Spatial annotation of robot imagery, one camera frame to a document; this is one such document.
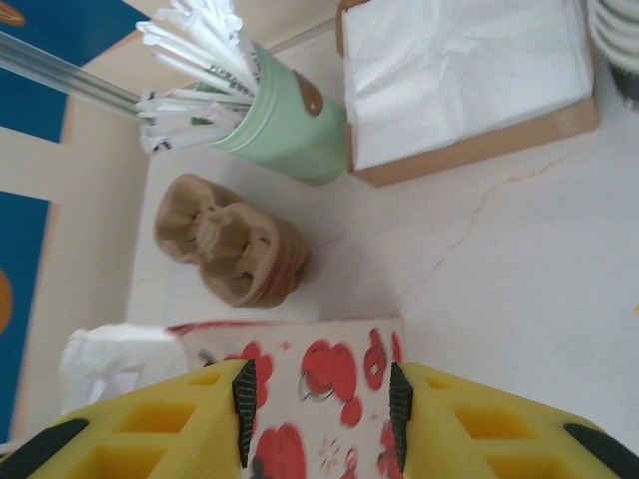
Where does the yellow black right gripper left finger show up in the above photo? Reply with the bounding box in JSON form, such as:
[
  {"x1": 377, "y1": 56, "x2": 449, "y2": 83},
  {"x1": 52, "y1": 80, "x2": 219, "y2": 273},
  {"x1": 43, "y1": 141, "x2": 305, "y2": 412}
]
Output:
[{"x1": 7, "y1": 358, "x2": 259, "y2": 479}]

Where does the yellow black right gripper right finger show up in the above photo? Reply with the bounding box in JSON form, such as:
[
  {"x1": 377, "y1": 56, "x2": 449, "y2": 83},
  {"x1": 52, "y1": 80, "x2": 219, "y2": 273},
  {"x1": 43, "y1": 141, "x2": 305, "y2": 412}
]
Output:
[{"x1": 388, "y1": 361, "x2": 639, "y2": 479}]

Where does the red and white paper bag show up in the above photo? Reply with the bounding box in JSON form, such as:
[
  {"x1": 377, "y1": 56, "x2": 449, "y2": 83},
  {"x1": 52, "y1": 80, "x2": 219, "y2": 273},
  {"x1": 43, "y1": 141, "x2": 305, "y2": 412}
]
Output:
[{"x1": 58, "y1": 318, "x2": 406, "y2": 479}]

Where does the stack of pulp cup carriers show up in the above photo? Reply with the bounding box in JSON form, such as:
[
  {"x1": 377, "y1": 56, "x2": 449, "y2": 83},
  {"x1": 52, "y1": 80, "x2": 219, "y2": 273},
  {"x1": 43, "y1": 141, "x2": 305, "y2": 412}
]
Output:
[{"x1": 152, "y1": 173, "x2": 312, "y2": 309}]

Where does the white napkin stack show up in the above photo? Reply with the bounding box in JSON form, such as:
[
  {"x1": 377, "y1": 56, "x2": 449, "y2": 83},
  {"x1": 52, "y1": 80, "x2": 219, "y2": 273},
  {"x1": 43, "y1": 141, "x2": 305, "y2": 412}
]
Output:
[{"x1": 336, "y1": 0, "x2": 600, "y2": 189}]

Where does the mint green straw holder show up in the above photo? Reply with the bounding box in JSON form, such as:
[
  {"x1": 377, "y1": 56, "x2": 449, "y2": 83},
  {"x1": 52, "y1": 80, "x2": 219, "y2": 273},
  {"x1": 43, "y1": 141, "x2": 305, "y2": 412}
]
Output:
[{"x1": 192, "y1": 39, "x2": 348, "y2": 185}]

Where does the stack of white napkins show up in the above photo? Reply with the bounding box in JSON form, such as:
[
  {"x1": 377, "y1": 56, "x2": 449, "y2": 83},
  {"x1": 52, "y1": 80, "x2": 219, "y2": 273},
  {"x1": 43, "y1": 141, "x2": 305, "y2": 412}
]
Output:
[{"x1": 341, "y1": 0, "x2": 595, "y2": 169}]

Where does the bundle of white wrapped straws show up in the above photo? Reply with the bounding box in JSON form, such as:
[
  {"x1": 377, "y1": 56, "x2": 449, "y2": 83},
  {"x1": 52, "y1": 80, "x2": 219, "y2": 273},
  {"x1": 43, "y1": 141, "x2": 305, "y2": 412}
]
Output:
[{"x1": 134, "y1": 0, "x2": 262, "y2": 154}]

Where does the stack of paper cups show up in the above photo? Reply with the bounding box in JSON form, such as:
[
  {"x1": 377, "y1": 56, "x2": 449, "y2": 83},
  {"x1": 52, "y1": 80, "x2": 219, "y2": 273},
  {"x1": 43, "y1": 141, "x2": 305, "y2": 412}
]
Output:
[{"x1": 586, "y1": 0, "x2": 639, "y2": 106}]

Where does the aluminium frame post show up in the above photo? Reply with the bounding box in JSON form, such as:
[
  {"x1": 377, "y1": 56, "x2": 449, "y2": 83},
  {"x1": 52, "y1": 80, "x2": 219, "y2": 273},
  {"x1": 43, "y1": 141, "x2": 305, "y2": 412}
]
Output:
[{"x1": 0, "y1": 29, "x2": 141, "y2": 119}]

